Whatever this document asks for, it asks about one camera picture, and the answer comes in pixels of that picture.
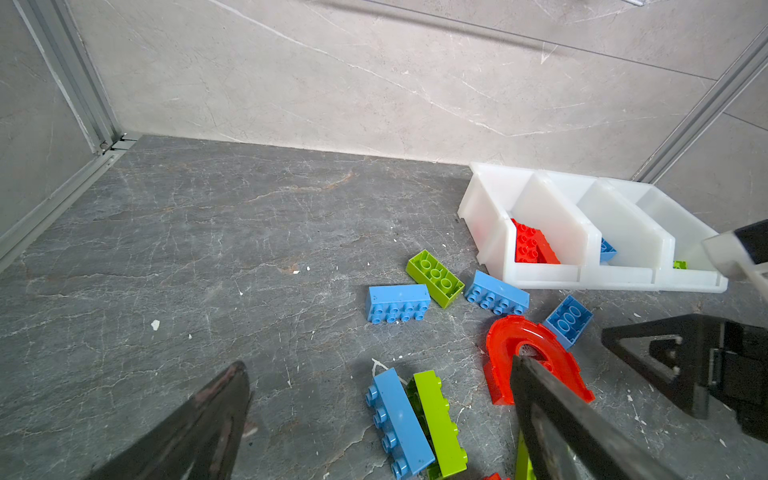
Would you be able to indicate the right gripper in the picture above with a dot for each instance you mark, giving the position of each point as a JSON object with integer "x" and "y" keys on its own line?
{"x": 690, "y": 357}

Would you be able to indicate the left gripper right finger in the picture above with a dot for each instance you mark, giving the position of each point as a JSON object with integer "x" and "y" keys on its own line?
{"x": 558, "y": 426}

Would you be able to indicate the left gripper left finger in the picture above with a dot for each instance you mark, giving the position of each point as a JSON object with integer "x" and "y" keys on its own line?
{"x": 199, "y": 440}

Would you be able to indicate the blue lego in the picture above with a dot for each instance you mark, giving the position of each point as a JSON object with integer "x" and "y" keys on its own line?
{"x": 402, "y": 436}
{"x": 397, "y": 303}
{"x": 496, "y": 296}
{"x": 568, "y": 321}
{"x": 607, "y": 252}

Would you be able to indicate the white three-compartment bin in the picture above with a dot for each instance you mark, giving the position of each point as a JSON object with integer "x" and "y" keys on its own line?
{"x": 648, "y": 229}

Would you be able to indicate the green lego under arch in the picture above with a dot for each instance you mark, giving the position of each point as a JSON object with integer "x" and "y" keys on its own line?
{"x": 524, "y": 469}

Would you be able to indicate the red arch lego piece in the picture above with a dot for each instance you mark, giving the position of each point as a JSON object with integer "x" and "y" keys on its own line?
{"x": 514, "y": 336}

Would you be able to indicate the green lego top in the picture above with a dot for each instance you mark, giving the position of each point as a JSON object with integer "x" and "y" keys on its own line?
{"x": 443, "y": 286}

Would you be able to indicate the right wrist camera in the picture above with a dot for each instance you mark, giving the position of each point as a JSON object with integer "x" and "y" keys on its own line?
{"x": 740, "y": 253}

